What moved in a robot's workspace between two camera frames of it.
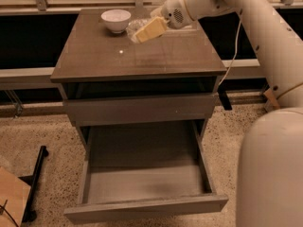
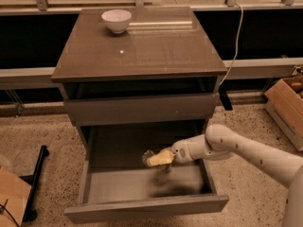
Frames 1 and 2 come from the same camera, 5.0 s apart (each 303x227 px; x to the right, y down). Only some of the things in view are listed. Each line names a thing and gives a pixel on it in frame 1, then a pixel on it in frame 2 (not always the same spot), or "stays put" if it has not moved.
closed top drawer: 148,111 stays put
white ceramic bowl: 116,20 stays put
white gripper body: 172,10 to 180,151
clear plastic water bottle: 133,26 to 147,155
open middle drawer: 143,168 stays put
